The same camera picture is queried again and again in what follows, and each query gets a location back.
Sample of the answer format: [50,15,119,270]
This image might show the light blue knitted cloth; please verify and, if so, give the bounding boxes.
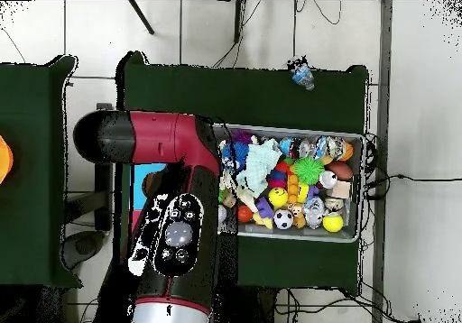
[234,138,283,198]

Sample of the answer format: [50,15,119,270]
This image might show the yellow smiley ball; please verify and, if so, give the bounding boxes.
[268,187,290,208]

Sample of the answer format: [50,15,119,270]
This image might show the wooden box with three holes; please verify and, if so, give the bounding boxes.
[126,162,167,259]

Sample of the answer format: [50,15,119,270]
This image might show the silver mesh bin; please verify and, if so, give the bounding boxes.
[212,122,365,244]

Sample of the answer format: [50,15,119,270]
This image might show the blue spiky ball with eyes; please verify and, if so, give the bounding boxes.
[221,140,250,172]

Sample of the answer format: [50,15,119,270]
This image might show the purple spiky toy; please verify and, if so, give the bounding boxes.
[230,130,254,145]

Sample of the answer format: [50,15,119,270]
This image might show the orange red ball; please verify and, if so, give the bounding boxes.
[236,204,254,224]

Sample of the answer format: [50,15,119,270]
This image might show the black and white soccer ball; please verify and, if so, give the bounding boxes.
[273,208,294,230]

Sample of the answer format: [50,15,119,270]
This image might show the green spiky ball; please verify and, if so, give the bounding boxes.
[292,154,325,186]

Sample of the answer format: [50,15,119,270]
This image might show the dark green table cloth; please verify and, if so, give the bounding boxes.
[113,50,370,291]

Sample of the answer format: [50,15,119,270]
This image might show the crushed clear plastic bottle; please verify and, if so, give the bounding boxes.
[290,60,316,91]

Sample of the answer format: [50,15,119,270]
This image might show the black stand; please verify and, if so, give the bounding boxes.
[64,102,116,232]

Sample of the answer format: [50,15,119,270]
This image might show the black tripod leg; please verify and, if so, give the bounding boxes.
[233,0,247,45]
[128,0,155,35]

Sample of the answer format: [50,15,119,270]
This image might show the grey round floor base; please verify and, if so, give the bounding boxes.
[60,229,106,271]

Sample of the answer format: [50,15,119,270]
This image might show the green covered side table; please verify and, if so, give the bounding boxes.
[0,54,83,289]

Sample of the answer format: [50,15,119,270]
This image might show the orange object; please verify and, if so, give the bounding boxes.
[0,134,14,185]

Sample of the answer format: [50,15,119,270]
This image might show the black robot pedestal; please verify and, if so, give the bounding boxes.
[234,286,281,323]

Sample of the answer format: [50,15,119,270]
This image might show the black cable bundle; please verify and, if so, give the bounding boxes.
[362,133,462,252]

